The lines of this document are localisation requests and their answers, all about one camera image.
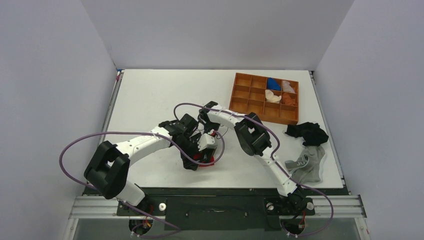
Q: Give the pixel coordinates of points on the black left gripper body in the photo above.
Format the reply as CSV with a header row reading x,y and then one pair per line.
x,y
190,147

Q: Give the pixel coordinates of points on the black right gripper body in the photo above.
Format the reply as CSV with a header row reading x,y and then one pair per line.
x,y
205,129

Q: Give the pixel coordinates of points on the red underwear white trim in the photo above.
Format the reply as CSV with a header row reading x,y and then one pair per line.
x,y
204,158

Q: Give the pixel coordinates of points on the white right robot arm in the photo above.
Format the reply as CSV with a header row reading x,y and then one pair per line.
x,y
254,139

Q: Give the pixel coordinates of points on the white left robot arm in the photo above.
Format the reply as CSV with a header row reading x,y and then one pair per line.
x,y
108,169

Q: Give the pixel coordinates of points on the cream rolled underwear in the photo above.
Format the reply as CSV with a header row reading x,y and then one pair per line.
x,y
271,97

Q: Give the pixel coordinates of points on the blue rolled underwear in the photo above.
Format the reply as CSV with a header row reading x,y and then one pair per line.
x,y
272,84

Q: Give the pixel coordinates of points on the orange rolled underwear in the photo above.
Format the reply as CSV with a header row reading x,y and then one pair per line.
x,y
286,99

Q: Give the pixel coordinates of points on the black underwear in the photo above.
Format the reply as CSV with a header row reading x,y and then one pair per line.
x,y
311,133

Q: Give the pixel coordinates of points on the grey underwear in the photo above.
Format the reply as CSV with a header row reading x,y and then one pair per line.
x,y
308,168

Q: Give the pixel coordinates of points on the wooden compartment tray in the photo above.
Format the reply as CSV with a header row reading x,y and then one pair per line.
x,y
248,95

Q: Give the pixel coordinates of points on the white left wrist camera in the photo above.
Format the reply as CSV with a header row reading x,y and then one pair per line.
x,y
206,141

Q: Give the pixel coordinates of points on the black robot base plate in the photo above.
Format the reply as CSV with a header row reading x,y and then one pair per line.
x,y
218,208

